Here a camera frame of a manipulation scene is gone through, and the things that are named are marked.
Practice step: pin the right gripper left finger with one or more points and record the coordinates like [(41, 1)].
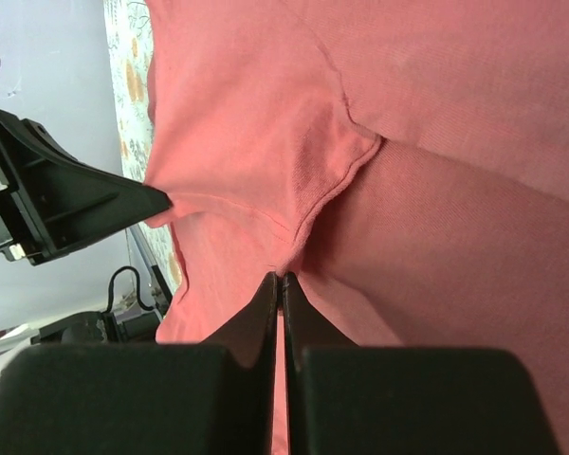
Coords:
[(212, 397)]

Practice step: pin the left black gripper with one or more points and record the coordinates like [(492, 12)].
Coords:
[(52, 204)]

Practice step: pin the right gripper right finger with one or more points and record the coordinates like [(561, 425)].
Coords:
[(346, 399)]

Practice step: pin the pink t shirt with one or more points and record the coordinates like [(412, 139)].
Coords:
[(407, 160)]

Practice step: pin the floral table mat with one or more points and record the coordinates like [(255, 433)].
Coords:
[(130, 48)]

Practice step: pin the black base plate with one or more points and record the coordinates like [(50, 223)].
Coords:
[(103, 326)]

